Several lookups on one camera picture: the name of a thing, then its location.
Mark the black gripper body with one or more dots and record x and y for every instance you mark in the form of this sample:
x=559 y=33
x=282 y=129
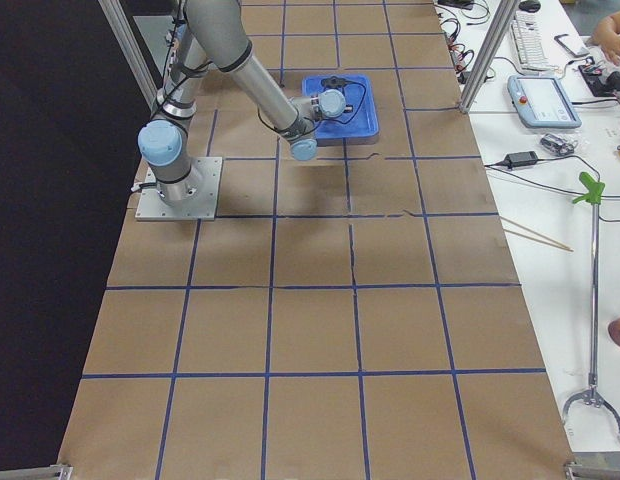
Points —
x=351 y=107

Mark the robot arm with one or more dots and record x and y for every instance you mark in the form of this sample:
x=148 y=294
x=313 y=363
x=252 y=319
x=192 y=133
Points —
x=213 y=35

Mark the blue plastic tray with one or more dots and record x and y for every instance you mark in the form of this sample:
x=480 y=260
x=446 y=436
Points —
x=358 y=124

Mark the person hand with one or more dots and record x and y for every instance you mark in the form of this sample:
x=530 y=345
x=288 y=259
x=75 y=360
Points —
x=607 y=36

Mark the black power adapter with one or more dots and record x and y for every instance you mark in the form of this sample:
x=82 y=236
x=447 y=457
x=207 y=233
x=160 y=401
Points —
x=520 y=159

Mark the white keyboard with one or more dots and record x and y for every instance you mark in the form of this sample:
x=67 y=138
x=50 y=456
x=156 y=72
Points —
x=527 y=42

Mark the teach pendant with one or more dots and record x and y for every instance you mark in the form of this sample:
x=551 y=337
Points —
x=541 y=102

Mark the wooden chopstick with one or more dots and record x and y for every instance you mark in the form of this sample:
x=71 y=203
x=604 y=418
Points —
x=517 y=229

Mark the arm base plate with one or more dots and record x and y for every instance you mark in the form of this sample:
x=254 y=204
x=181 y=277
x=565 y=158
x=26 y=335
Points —
x=196 y=197

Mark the aluminium frame post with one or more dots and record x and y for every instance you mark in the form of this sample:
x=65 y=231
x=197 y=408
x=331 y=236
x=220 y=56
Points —
x=496 y=31

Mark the green handled reacher grabber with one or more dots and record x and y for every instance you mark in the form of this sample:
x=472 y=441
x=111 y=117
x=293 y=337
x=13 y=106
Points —
x=590 y=396

